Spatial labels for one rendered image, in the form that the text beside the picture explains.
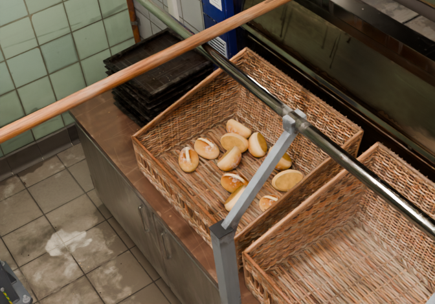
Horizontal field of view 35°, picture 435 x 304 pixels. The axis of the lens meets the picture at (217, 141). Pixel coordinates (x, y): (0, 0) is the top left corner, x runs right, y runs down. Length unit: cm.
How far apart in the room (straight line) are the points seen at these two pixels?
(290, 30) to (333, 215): 56
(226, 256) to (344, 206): 49
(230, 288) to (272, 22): 85
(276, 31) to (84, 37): 120
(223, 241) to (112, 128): 99
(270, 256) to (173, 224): 36
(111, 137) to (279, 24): 73
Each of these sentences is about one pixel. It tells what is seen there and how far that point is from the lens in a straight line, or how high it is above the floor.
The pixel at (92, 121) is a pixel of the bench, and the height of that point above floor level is 58.
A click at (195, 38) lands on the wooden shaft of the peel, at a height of 121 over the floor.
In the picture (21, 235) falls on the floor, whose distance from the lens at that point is 302.
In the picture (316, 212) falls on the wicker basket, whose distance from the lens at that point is 191.
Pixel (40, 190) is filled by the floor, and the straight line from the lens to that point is 317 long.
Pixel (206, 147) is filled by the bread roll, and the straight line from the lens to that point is 224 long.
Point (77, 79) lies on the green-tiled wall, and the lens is 319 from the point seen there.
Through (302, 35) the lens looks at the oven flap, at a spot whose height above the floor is 101.
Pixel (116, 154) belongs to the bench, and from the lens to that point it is 236.
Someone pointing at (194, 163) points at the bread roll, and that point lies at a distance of 221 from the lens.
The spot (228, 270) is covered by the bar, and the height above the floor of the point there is 82.
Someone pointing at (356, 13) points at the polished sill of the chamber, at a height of 118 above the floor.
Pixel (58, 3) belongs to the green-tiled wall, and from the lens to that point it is 298.
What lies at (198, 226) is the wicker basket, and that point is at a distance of 203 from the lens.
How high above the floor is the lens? 216
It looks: 43 degrees down
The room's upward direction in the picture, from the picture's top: 7 degrees counter-clockwise
